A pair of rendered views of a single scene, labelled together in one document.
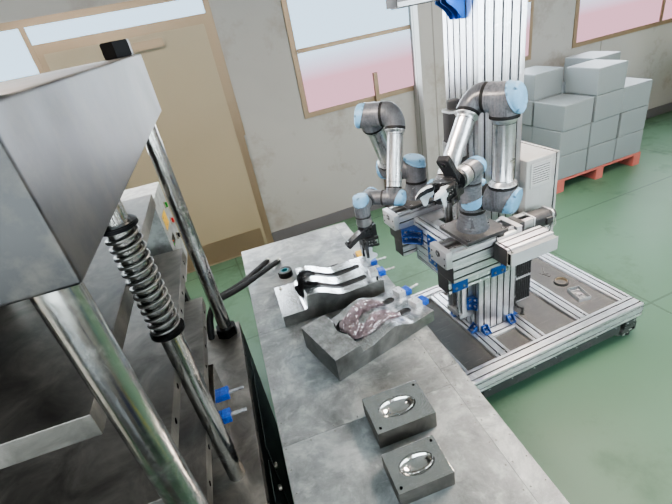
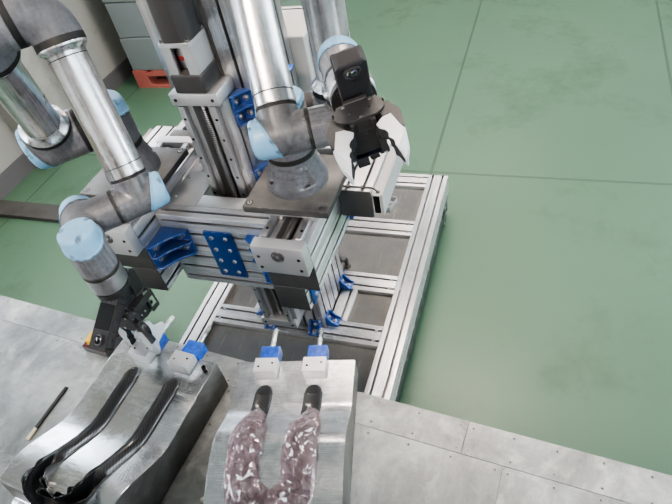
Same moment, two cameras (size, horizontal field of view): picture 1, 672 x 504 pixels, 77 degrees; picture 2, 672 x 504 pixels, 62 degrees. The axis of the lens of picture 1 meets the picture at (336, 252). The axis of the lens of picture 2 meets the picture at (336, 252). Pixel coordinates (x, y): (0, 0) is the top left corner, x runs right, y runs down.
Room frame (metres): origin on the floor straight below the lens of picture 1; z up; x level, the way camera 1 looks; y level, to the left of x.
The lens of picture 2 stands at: (0.91, 0.16, 1.88)
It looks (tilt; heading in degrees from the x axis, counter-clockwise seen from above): 44 degrees down; 313
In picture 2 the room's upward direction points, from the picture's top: 13 degrees counter-clockwise
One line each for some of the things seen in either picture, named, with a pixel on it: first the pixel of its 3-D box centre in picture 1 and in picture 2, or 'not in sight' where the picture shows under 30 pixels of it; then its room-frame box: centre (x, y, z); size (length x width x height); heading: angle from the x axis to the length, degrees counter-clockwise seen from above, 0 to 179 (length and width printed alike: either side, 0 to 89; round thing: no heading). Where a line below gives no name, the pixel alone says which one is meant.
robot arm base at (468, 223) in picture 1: (472, 217); (294, 164); (1.72, -0.65, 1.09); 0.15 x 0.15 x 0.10
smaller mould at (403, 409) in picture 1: (398, 412); not in sight; (0.95, -0.10, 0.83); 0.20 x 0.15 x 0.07; 101
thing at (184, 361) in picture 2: (382, 270); (196, 348); (1.73, -0.20, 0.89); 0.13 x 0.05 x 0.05; 101
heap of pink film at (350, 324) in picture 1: (367, 315); (270, 460); (1.41, -0.08, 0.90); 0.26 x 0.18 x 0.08; 118
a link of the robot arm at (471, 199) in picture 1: (467, 193); (342, 122); (1.46, -0.53, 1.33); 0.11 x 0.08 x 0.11; 42
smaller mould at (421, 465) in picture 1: (417, 469); not in sight; (0.74, -0.11, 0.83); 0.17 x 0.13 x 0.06; 101
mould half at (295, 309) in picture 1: (327, 285); (105, 455); (1.73, 0.08, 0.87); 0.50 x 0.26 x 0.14; 101
